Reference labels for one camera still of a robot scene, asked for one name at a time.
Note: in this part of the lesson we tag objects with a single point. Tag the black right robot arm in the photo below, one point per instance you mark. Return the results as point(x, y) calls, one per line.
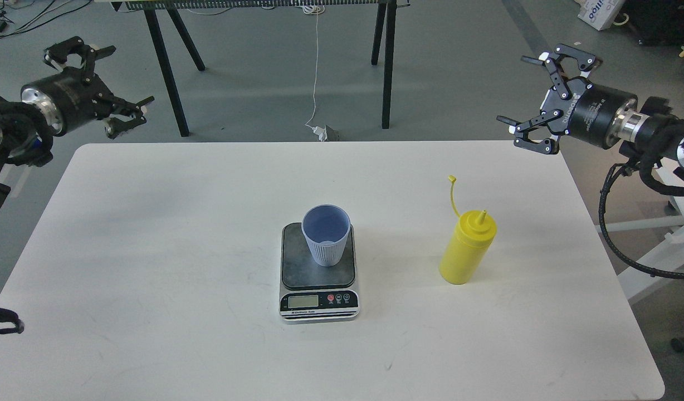
point(534, 135)

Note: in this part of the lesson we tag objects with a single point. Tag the white power adapter on floor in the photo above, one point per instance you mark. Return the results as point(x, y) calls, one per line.
point(326, 134)

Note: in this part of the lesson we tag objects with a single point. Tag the blue plastic cup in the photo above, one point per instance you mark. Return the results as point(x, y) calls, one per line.
point(326, 229)

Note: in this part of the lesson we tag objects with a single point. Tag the yellow squeeze bottle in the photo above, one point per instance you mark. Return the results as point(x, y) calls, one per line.
point(473, 234)

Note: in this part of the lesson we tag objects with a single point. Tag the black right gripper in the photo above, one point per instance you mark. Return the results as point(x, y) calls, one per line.
point(590, 111)

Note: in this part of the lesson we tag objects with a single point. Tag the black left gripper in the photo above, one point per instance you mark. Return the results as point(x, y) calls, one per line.
point(68, 102)

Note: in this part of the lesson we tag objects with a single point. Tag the silver digital kitchen scale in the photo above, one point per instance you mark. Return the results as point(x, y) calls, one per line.
point(310, 293)

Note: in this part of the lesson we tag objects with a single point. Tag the white cardboard box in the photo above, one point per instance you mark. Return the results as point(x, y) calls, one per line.
point(600, 15)

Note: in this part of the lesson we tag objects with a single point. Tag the black equipment case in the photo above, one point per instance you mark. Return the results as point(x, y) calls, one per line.
point(656, 22)

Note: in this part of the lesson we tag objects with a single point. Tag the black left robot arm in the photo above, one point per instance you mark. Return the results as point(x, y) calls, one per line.
point(25, 137)

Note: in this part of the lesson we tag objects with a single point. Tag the black trestle table background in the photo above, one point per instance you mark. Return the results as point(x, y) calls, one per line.
point(276, 46)

